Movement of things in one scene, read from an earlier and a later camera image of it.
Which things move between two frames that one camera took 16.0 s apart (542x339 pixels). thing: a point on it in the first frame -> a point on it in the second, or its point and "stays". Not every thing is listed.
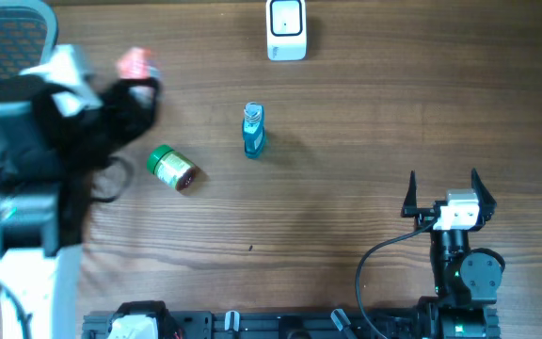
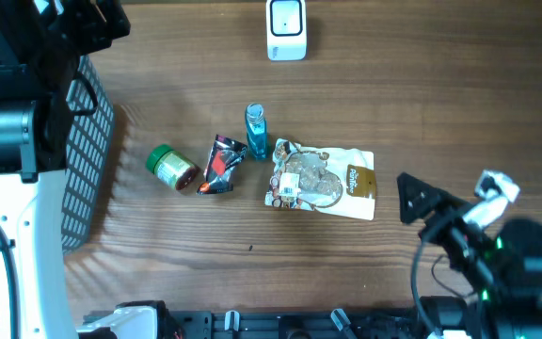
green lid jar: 171,167 stays
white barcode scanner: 286,30 stays
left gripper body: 84,135 -> 82,29
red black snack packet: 135,63 -> 218,174
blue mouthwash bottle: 254,130 stays
